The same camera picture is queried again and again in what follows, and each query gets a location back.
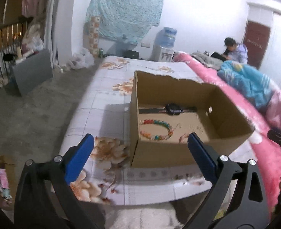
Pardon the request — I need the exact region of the blue patterned quilt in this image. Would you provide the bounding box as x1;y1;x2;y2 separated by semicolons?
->
217;60;279;113

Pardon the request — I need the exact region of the black stool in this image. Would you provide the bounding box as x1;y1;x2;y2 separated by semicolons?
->
123;50;139;60

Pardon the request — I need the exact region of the pink bead bracelet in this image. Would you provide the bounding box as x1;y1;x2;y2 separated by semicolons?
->
178;132;191;144

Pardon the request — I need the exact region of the blue water dispenser bottle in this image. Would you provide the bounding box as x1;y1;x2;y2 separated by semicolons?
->
159;27;177;49

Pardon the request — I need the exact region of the brown cardboard box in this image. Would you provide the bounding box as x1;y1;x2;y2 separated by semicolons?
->
130;71;254;168

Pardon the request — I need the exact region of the brown wooden door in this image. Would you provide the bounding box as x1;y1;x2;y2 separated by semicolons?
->
243;20;271;69

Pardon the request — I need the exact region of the white plastic bag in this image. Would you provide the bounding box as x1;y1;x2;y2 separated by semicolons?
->
68;48;94;70

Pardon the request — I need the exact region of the pink strap digital watch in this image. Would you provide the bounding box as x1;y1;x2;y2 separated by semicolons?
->
138;103;197;116

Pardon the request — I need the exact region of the grey storage box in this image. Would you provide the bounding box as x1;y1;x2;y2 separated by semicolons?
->
11;49;53;96

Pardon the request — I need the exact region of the multicolour bead bracelet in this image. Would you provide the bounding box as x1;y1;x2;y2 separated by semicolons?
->
139;119;175;141

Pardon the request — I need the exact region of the seated person in background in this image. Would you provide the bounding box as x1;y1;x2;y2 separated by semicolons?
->
210;37;248;64

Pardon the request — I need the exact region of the teal floral hanging cloth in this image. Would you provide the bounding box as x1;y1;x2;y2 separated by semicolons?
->
85;0;164;45

